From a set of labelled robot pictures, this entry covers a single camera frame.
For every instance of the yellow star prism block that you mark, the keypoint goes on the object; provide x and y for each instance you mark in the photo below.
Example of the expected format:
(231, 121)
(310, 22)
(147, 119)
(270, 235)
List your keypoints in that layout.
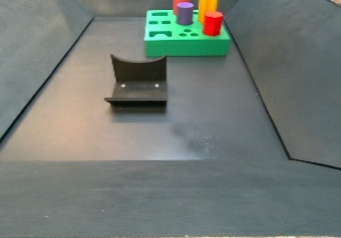
(204, 6)

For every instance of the red hexagonal prism block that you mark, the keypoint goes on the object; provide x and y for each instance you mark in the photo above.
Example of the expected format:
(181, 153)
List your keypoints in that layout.
(211, 23)

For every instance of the green shape sorter board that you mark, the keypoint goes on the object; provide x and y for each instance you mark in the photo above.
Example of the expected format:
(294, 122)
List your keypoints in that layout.
(168, 38)

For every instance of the black curved holder stand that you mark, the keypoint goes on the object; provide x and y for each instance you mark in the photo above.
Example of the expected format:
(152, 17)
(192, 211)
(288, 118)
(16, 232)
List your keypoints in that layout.
(140, 81)

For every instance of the small purple cylinder block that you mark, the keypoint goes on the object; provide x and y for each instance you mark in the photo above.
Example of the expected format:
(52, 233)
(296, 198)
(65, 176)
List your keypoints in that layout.
(184, 13)

